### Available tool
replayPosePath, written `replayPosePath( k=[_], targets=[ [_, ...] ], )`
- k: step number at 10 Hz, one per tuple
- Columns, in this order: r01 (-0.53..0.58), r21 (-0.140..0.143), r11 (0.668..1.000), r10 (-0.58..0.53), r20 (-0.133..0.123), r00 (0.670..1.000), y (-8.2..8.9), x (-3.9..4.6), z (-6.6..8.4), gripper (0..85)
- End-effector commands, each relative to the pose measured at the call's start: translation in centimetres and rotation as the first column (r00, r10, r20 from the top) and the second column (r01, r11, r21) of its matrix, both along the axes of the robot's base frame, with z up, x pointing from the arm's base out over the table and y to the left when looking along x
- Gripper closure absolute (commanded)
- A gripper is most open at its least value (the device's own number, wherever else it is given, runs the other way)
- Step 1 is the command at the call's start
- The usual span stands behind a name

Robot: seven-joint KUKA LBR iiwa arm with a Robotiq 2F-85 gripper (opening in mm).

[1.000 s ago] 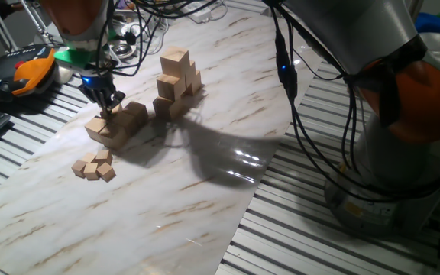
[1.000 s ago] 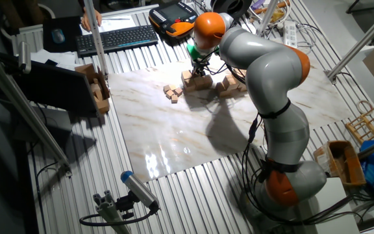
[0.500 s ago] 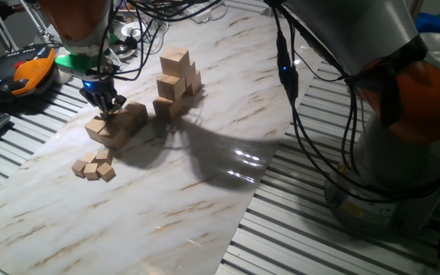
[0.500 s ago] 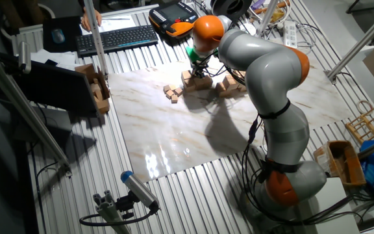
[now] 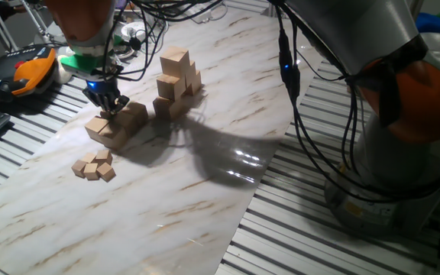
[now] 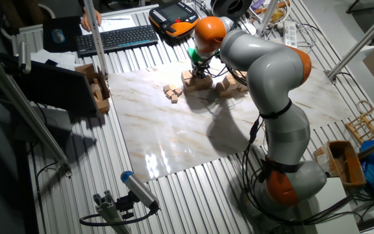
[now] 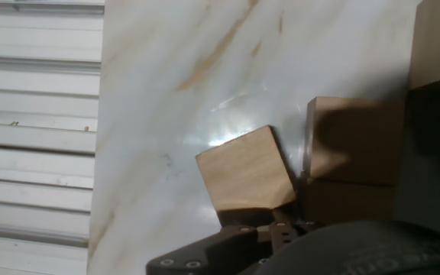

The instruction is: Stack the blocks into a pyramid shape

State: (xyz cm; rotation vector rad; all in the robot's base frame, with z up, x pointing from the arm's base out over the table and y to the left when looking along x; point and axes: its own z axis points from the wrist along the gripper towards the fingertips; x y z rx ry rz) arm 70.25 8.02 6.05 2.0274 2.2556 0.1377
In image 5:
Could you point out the small wooden cube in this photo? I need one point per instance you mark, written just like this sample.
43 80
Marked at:
104 156
78 169
91 172
106 172
88 157

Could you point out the silver orange robot arm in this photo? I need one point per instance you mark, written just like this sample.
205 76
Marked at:
376 30

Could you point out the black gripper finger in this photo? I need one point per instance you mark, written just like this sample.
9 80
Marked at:
101 106
118 104

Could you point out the white power strip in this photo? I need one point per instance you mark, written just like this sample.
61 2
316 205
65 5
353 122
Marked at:
201 16

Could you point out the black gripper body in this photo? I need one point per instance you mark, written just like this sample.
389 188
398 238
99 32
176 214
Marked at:
103 91

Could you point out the medium wooden cube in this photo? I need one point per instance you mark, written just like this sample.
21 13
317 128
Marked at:
137 110
94 129
114 137
105 115
128 121

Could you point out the green wrist mount flange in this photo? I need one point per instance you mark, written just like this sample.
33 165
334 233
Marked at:
76 63

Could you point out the round silver coil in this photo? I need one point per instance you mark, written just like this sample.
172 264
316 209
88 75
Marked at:
127 49

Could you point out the blue bag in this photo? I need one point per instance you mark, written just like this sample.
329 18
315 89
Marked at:
439 24

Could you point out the marble pattern mat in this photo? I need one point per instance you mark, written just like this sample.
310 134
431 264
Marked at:
166 229

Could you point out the orange black teach pendant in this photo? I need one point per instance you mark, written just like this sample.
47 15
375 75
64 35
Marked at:
29 74

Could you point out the large wooden cube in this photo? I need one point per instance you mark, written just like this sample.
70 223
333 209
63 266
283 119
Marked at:
190 74
196 84
164 110
169 88
174 61

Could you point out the white power adapter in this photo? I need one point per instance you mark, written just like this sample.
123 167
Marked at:
134 30

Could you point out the white plastic bottle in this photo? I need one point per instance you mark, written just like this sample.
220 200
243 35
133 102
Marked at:
62 50

